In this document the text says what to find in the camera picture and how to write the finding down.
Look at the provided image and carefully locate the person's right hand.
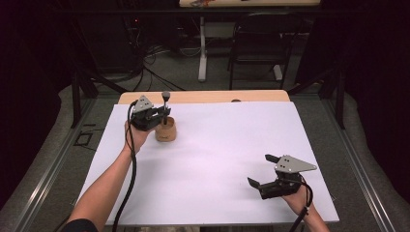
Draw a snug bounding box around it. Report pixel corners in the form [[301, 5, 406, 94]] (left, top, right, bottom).
[[279, 183, 315, 218]]

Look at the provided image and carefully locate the aluminium floor rail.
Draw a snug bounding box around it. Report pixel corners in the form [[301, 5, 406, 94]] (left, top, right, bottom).
[[320, 96, 402, 232], [0, 96, 98, 232]]

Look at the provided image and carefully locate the person's black sleeve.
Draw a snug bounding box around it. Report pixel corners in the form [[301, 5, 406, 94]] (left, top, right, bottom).
[[60, 217, 100, 232]]

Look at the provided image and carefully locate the black makeup brush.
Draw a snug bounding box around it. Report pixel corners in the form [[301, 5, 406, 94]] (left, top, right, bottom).
[[161, 90, 171, 126]]

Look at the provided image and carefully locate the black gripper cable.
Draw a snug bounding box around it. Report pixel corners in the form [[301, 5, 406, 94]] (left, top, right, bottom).
[[288, 175, 314, 232], [110, 100, 139, 232]]

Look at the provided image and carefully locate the metal frame stand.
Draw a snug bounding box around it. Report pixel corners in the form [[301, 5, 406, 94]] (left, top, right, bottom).
[[287, 62, 346, 131], [69, 64, 129, 130]]

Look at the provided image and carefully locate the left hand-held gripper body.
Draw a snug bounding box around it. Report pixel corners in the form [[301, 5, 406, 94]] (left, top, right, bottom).
[[129, 95, 160, 131]]

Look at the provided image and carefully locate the person's left hand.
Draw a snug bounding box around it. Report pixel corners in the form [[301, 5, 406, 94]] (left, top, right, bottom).
[[124, 120, 153, 155]]

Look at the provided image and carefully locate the tan bear pen holder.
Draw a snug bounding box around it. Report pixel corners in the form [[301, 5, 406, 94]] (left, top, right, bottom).
[[154, 116, 178, 143]]

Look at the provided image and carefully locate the white table mat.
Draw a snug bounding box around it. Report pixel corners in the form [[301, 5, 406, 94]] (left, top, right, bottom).
[[76, 101, 340, 226]]

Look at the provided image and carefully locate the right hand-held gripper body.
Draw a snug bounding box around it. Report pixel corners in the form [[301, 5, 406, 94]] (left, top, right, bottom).
[[258, 154, 318, 200]]

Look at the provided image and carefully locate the black equipment cabinet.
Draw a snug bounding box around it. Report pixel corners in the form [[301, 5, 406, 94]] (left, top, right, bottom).
[[72, 11, 144, 74]]

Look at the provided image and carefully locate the bundle of floor cables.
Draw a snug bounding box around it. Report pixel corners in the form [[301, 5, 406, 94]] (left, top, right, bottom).
[[127, 17, 197, 93]]

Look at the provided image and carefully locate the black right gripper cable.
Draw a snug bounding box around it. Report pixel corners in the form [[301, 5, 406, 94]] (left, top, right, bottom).
[[288, 175, 314, 232]]

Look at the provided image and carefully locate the wooden table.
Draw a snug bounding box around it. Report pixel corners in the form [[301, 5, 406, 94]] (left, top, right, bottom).
[[117, 89, 291, 105]]

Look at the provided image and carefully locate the white desk leg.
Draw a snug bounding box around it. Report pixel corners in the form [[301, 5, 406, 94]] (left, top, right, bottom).
[[272, 63, 284, 82], [196, 15, 208, 83]]

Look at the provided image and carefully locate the black folding chair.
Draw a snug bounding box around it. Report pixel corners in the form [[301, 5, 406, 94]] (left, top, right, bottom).
[[226, 13, 305, 91]]

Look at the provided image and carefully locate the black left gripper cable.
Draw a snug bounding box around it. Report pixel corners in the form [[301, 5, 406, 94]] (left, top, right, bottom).
[[110, 100, 139, 232]]

